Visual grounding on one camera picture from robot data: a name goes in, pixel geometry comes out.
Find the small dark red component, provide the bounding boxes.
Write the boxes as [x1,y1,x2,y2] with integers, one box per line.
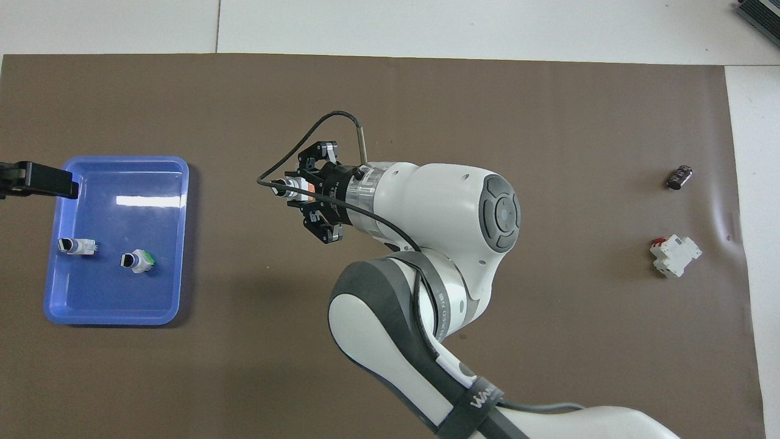
[665,164,695,191]

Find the orange-based white knob switch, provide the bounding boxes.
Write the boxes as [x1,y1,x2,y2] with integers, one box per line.
[271,176,318,205]

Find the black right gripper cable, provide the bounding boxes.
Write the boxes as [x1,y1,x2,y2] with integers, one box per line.
[255,110,422,254]

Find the white circuit breaker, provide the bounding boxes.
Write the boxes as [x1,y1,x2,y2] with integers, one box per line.
[649,235,703,279]

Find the black electronics box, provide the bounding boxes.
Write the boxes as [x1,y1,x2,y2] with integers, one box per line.
[734,0,780,39]

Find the brown table mat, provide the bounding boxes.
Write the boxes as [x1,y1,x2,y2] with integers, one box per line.
[0,54,767,439]

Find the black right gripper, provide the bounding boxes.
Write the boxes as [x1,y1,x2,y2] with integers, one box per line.
[297,141,361,245]

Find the green-based white knob switch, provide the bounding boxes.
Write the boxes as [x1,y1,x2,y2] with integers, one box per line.
[120,248,156,274]
[57,237,99,257]

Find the blue plastic tray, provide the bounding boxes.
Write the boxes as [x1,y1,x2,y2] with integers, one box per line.
[43,155,190,326]

